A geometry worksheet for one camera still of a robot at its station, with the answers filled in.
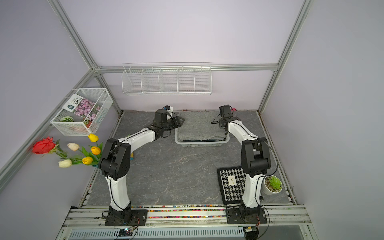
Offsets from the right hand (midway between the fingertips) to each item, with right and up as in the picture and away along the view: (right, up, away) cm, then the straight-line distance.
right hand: (228, 121), depth 99 cm
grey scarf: (-19, -3, -2) cm, 19 cm away
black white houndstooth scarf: (-2, -33, -18) cm, 38 cm away
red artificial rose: (-80, -11, -40) cm, 91 cm away
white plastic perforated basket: (-19, -14, -5) cm, 24 cm away
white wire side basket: (-83, -2, -29) cm, 88 cm away
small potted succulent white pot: (+16, -33, -25) cm, 44 cm away
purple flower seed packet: (-79, +7, -25) cm, 83 cm away
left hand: (-29, 0, -4) cm, 30 cm away
